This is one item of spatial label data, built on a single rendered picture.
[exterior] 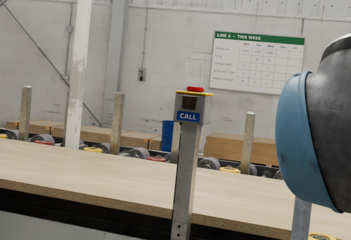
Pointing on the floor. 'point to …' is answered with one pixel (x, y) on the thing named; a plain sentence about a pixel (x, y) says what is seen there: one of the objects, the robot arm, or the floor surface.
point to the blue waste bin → (167, 129)
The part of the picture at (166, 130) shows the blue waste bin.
